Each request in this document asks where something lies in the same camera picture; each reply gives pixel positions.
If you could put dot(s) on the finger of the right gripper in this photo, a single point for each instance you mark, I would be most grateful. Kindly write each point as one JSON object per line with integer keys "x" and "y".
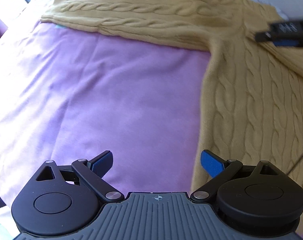
{"x": 283, "y": 34}

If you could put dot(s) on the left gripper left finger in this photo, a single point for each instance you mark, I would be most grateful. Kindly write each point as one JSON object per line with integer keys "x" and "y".
{"x": 91, "y": 172}

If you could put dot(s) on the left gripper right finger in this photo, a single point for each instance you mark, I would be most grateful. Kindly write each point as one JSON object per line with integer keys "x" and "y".
{"x": 220, "y": 170}

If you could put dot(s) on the mustard cable-knit cardigan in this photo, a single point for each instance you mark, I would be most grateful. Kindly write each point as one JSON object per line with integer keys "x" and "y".
{"x": 252, "y": 93}

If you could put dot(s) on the pink floral bed sheet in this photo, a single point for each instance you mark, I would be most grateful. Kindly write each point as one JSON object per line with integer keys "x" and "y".
{"x": 67, "y": 94}

